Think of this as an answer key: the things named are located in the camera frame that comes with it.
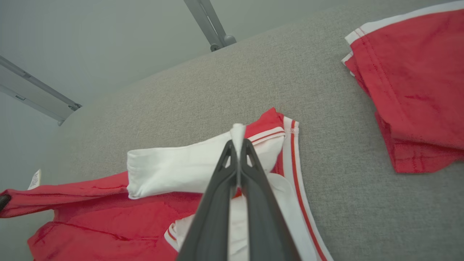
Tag red shorts with white waistband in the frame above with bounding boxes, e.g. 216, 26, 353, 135
341, 0, 464, 174

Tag grey partition base rail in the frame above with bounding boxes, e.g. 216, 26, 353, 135
0, 55, 82, 127

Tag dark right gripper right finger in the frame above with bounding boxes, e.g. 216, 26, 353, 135
239, 139, 301, 261

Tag red basketball jersey white trim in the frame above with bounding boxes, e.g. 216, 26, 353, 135
0, 107, 334, 261

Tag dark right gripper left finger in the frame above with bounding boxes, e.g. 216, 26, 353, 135
177, 141, 239, 261

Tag grey metal post with hinge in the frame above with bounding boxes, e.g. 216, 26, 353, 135
183, 0, 237, 52

